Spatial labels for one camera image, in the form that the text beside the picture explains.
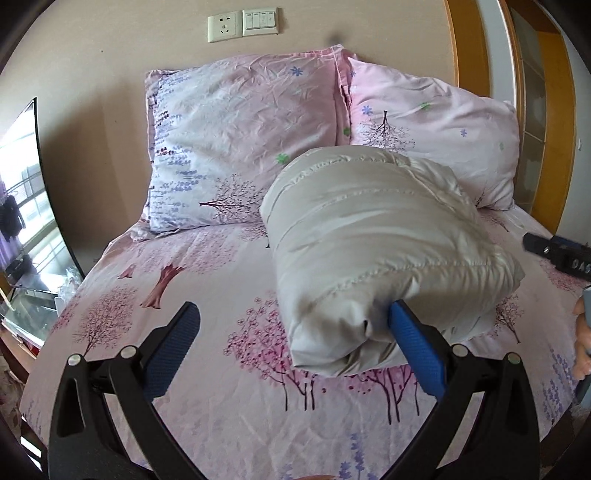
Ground person's right hand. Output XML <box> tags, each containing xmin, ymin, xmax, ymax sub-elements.
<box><xmin>573</xmin><ymin>297</ymin><xmax>591</xmax><ymax>380</ymax></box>

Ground right pink floral pillow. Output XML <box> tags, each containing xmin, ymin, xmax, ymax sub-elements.
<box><xmin>349</xmin><ymin>58</ymin><xmax>520</xmax><ymax>210</ymax></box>

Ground pink floral pillow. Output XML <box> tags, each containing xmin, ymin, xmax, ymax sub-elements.
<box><xmin>349</xmin><ymin>58</ymin><xmax>520</xmax><ymax>210</ymax></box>
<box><xmin>141</xmin><ymin>45</ymin><xmax>353</xmax><ymax>235</ymax></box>

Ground pink floral bed sheet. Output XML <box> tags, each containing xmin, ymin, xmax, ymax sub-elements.
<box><xmin>19</xmin><ymin>202</ymin><xmax>590</xmax><ymax>480</ymax></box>

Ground left pink floral pillow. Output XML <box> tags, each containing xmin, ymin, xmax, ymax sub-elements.
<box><xmin>141</xmin><ymin>45</ymin><xmax>353</xmax><ymax>235</ymax></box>

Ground white wall power socket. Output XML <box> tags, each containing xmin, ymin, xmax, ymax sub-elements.
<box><xmin>207</xmin><ymin>11</ymin><xmax>242</xmax><ymax>43</ymax></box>

